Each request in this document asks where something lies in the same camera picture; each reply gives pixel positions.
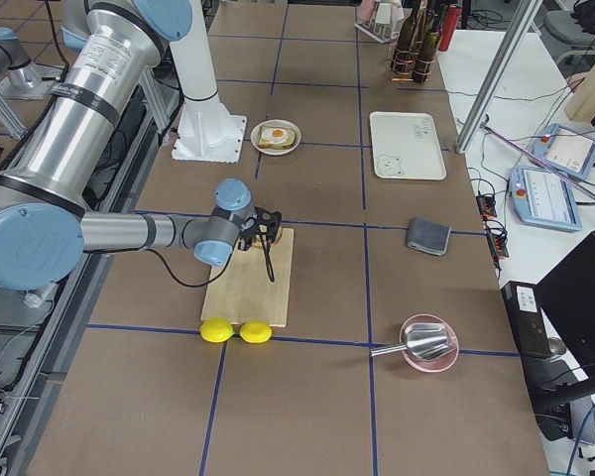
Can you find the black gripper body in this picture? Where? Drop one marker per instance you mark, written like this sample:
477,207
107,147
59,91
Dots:
268,263

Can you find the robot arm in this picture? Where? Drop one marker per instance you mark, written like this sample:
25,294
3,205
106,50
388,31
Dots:
23,77
45,223

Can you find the cream bear print tray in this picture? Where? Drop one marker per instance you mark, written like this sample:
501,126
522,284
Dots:
405,146

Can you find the wooden cutting board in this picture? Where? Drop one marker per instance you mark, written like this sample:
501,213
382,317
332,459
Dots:
245,293

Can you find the white round plate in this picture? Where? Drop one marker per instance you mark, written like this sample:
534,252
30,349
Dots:
275,122

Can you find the fried egg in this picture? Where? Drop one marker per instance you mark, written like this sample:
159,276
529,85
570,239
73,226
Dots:
275,136

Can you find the yellow lemon half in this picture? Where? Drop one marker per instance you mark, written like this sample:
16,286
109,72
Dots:
216,330
256,332

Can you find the grey folded cloth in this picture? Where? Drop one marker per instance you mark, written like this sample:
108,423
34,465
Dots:
428,237

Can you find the metal scoop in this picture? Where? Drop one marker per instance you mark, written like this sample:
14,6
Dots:
424,341

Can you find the pink bowl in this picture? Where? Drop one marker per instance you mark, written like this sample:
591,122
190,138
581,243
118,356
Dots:
440,364

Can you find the dark green wine bottle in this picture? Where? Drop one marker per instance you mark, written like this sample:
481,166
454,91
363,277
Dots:
428,48

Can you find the black box device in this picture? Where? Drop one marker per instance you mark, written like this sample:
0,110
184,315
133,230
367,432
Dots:
525,318

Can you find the blue teach pendant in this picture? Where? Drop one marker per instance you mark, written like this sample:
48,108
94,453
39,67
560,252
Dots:
567,150
544,200

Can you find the red cylinder can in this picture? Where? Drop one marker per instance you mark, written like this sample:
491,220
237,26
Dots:
452,15

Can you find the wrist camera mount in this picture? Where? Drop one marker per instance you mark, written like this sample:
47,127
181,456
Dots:
259,213

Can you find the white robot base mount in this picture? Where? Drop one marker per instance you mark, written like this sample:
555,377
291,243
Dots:
207,131

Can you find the copper wire bottle rack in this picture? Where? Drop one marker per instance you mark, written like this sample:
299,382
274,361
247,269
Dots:
403,62

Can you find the white wire cup rack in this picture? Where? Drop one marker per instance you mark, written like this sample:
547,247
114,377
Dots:
380,20

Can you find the aluminium frame post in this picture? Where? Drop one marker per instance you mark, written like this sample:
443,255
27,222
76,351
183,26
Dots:
509,45

